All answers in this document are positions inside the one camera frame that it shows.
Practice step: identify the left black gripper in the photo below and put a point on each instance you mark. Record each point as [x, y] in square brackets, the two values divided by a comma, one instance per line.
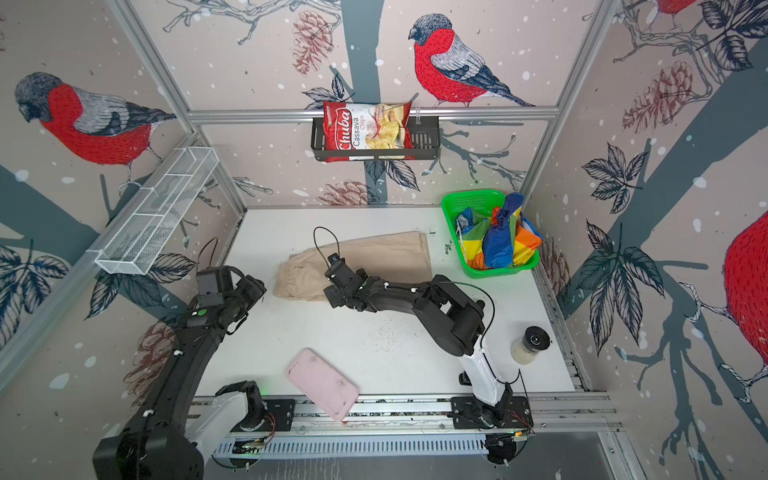
[254, 287]

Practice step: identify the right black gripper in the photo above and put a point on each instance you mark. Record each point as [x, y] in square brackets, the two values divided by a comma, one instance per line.
[335, 297]

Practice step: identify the beige shorts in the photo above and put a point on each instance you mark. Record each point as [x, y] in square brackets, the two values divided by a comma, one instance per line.
[401, 257]

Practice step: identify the multicoloured shorts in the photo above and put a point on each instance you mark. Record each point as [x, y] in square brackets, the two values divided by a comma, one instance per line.
[498, 234]

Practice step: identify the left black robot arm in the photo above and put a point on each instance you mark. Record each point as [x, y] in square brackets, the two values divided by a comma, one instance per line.
[153, 444]

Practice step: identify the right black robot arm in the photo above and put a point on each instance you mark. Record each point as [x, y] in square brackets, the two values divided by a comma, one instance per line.
[454, 321]

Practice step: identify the pink plastic tray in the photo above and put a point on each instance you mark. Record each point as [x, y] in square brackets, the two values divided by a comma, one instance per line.
[323, 384]

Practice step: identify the green plastic basket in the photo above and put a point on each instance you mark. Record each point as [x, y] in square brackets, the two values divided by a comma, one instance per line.
[468, 207]

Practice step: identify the small black device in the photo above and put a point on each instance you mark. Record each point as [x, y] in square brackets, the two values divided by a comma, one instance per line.
[464, 379]

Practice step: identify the red cassava chips bag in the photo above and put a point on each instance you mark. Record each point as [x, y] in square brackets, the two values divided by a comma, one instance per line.
[353, 127]

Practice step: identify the white round cup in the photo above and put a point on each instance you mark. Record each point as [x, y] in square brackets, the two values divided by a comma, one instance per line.
[534, 341]

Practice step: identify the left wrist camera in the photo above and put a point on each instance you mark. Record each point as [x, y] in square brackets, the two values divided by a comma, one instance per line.
[214, 284]

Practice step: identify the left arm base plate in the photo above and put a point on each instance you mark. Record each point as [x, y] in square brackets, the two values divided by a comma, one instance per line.
[271, 415]

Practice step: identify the white wire wall basket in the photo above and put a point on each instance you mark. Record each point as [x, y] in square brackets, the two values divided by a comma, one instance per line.
[142, 237]

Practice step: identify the black wire wall basket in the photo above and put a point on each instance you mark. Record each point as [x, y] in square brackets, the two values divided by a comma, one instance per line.
[425, 137]

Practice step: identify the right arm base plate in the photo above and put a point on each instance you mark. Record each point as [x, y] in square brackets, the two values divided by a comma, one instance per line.
[468, 413]

